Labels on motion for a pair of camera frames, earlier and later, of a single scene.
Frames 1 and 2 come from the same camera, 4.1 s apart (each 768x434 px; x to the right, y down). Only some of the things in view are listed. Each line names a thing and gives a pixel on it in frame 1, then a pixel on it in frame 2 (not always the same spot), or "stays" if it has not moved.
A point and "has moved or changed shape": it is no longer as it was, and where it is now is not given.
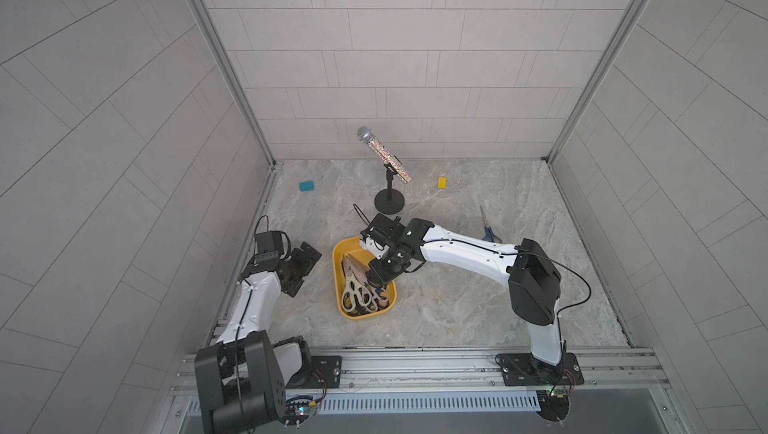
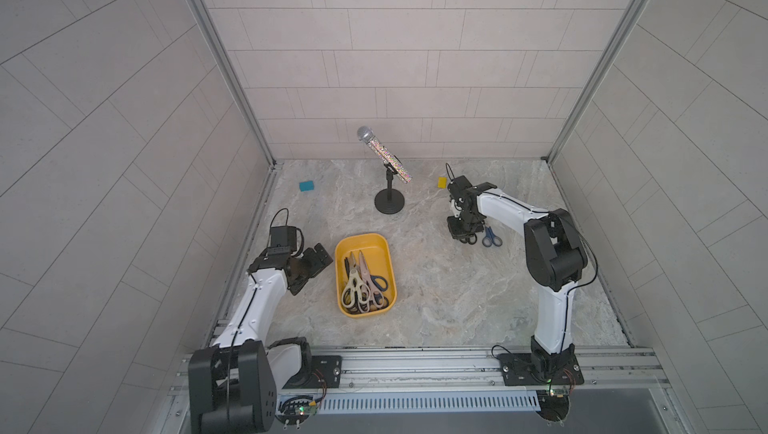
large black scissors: x=359 y=310 to x=377 y=282
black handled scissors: x=382 y=301 has moved or changed shape
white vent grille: x=429 y=403 stays
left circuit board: x=298 y=409 stays
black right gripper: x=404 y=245 to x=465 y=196
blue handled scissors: x=489 y=234 stays
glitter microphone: x=367 y=135 stays
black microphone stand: x=389 y=201 stays
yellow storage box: x=357 y=297 stays
